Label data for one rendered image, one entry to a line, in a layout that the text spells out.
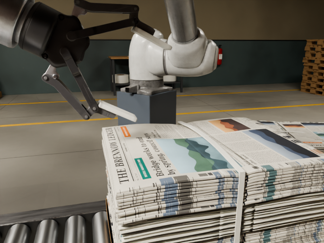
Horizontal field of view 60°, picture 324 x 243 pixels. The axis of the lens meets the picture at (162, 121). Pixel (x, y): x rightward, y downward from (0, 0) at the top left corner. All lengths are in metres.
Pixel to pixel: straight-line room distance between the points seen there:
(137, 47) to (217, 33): 7.17
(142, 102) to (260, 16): 7.98
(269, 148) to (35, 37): 0.43
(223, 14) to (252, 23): 0.93
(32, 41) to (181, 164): 0.28
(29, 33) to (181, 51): 0.76
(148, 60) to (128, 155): 0.78
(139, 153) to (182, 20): 0.65
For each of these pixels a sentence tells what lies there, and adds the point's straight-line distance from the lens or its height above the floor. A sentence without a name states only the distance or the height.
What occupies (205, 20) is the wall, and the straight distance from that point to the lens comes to 8.21.
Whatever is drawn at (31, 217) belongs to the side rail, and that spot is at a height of 0.80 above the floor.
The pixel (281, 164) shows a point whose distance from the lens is 0.49.
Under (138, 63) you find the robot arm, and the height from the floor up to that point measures 1.13.
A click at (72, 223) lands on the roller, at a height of 0.80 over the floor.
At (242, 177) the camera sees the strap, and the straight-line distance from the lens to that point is 0.44.
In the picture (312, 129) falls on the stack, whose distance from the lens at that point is 1.47.
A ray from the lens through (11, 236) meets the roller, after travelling 0.75.
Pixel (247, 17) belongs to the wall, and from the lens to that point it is 8.81.
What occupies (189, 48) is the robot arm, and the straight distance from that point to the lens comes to 1.12.
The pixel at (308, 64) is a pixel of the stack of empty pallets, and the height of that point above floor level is 0.71.
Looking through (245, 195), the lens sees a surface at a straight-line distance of 0.46.
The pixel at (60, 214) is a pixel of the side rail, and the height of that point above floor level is 0.80.
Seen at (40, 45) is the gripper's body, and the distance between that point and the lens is 0.45.
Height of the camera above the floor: 1.21
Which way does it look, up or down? 16 degrees down
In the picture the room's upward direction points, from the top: straight up
